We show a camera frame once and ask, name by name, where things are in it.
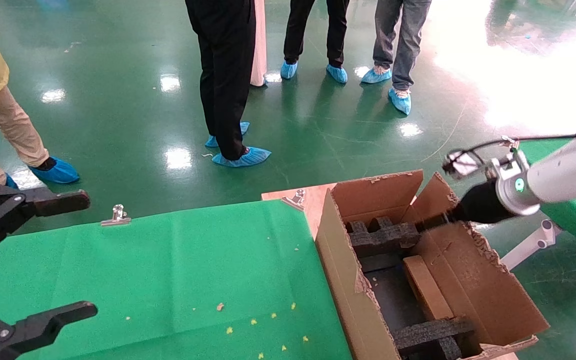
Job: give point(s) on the green table cloth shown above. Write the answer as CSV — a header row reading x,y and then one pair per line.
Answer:
x,y
143,280

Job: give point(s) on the person in pale pink skirt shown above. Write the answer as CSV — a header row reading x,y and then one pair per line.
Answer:
x,y
259,45

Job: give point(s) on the person in blue jeans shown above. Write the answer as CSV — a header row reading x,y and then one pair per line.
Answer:
x,y
408,35

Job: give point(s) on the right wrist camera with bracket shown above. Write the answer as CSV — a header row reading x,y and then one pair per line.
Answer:
x,y
460,165

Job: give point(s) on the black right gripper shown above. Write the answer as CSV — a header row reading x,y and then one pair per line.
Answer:
x,y
483,205

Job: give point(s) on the metal binder clip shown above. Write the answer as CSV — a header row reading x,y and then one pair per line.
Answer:
x,y
510,142
295,199
117,216

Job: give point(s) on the person in black trousers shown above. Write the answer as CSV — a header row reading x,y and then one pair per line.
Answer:
x,y
298,30
225,75

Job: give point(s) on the white table leg pipe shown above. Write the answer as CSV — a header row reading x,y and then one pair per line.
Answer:
x,y
533,244

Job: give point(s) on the large open cardboard carton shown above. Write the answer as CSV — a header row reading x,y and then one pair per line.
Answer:
x,y
473,285

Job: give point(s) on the black foam insert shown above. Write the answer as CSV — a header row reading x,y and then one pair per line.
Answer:
x,y
383,237
428,335

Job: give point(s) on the person in khaki trousers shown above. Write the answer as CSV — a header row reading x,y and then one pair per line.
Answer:
x,y
13,125

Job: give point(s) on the small brown cardboard box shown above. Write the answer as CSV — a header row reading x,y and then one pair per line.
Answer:
x,y
425,287

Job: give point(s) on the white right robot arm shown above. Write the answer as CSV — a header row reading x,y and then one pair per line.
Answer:
x,y
568,170

